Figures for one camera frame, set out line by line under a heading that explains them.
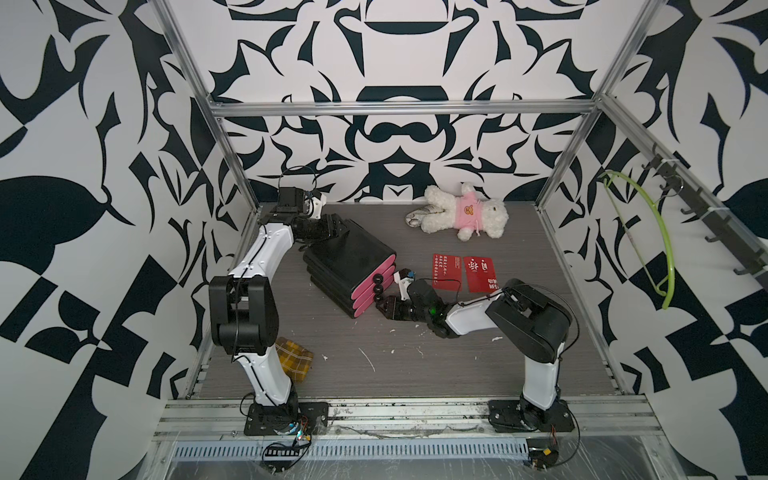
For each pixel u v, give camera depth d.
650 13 0.73
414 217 1.12
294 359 0.82
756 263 0.50
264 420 0.68
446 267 1.02
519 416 0.67
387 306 0.97
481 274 1.01
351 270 0.82
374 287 0.86
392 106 0.93
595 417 0.76
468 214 1.08
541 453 0.71
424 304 0.74
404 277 0.87
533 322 0.51
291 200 0.73
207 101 0.89
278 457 0.72
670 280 0.66
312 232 0.78
